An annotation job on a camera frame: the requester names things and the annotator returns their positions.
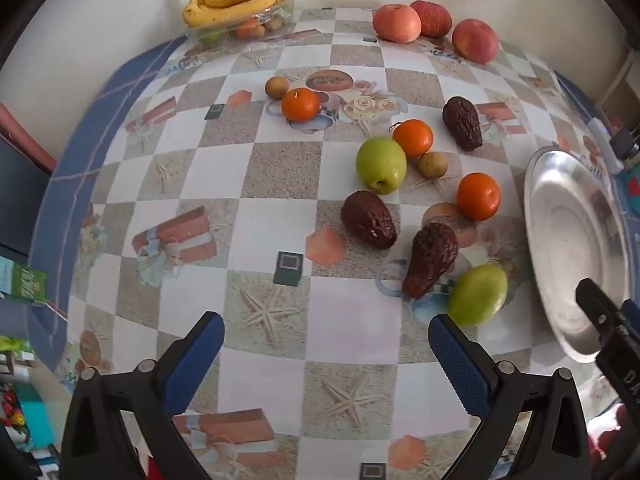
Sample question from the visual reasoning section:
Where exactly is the large red apple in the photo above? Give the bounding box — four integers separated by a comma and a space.
452, 18, 500, 65

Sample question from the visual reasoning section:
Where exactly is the round metal plate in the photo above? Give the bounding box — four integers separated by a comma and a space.
523, 146, 632, 365

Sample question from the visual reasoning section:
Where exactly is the checkered printed tablecloth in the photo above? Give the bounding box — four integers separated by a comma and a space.
27, 7, 640, 480

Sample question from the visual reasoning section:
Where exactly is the dark cabinet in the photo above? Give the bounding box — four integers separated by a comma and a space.
0, 130, 53, 256

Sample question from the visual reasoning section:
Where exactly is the oval green fruit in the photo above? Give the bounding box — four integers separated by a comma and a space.
446, 263, 509, 327

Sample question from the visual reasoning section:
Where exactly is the black charger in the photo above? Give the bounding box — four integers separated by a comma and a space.
610, 127, 640, 161

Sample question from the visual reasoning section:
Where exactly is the person's right hand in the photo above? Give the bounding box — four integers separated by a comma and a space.
612, 405, 640, 436

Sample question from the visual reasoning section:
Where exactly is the small orange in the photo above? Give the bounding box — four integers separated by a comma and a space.
235, 18, 264, 40

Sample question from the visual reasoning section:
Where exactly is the wrinkled brown date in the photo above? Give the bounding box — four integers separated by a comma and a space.
401, 222, 459, 301
341, 190, 398, 250
442, 96, 484, 152

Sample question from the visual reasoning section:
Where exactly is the clear plastic tray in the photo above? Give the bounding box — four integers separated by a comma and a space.
185, 0, 301, 52

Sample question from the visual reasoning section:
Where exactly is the teal box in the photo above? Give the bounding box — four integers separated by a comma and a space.
620, 167, 640, 211

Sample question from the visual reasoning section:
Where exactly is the green apple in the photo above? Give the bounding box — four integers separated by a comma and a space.
355, 137, 408, 195

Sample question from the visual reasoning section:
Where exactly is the yellow banana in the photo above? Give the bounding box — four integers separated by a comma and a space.
182, 0, 293, 28

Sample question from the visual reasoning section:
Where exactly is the white chair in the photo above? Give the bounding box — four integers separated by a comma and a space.
595, 35, 640, 121

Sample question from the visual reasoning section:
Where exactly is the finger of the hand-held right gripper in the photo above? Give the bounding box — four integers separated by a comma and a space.
575, 278, 640, 348

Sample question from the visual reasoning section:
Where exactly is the pink rail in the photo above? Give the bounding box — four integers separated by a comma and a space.
0, 102, 57, 176

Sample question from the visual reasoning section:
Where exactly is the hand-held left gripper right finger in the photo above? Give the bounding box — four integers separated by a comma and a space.
428, 313, 593, 480

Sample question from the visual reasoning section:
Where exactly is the dark red apple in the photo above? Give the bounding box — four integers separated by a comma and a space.
410, 0, 453, 38

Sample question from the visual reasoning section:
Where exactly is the green carton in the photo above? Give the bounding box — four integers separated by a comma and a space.
0, 257, 48, 306

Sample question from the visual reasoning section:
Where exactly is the white power strip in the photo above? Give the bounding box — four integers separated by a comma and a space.
587, 117, 626, 173

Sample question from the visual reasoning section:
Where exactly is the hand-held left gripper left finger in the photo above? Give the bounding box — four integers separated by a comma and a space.
60, 311, 226, 480

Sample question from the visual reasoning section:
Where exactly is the pale pink apple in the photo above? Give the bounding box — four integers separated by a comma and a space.
372, 3, 422, 44

